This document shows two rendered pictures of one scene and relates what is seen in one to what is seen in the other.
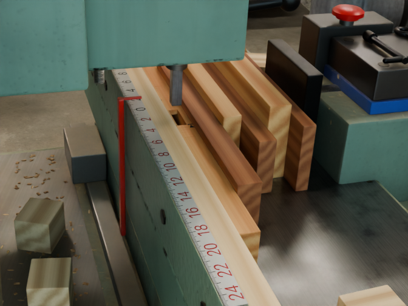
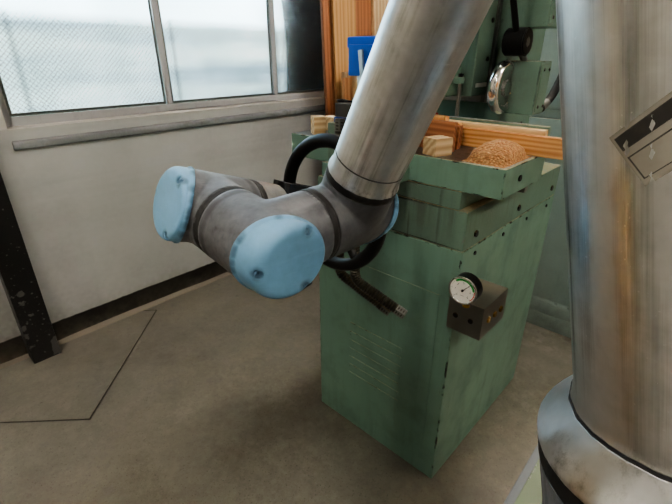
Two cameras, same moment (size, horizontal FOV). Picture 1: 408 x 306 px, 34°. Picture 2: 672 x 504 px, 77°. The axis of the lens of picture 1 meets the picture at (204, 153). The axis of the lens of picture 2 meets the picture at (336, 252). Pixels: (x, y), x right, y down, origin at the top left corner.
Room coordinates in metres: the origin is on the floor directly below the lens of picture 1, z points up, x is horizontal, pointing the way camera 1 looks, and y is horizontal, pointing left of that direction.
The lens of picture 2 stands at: (1.40, -0.69, 1.10)
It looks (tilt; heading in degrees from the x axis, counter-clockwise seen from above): 25 degrees down; 152
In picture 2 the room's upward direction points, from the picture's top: straight up
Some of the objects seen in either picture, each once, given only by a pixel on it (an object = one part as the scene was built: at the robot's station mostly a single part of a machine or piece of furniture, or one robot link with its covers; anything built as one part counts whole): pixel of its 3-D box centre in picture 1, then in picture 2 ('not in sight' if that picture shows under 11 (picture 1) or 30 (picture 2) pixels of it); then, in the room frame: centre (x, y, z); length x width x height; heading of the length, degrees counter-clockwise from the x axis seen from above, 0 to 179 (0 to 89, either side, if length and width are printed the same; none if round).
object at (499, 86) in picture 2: not in sight; (502, 88); (0.62, 0.19, 1.02); 0.12 x 0.03 x 0.12; 109
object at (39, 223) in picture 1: (40, 224); not in sight; (0.53, 0.16, 0.82); 0.04 x 0.03 x 0.03; 172
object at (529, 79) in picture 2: not in sight; (524, 87); (0.63, 0.25, 1.02); 0.09 x 0.07 x 0.12; 19
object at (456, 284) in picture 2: not in sight; (465, 291); (0.85, -0.09, 0.65); 0.06 x 0.04 x 0.08; 19
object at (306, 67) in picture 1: (318, 99); not in sight; (0.56, -0.10, 0.95); 0.09 x 0.07 x 0.09; 19
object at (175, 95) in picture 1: (176, 78); not in sight; (0.54, 0.03, 0.97); 0.01 x 0.01 x 0.05; 19
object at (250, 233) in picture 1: (153, 96); (454, 134); (0.62, 0.05, 0.92); 0.54 x 0.02 x 0.04; 19
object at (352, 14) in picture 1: (348, 12); not in sight; (0.61, -0.13, 1.02); 0.03 x 0.03 x 0.01
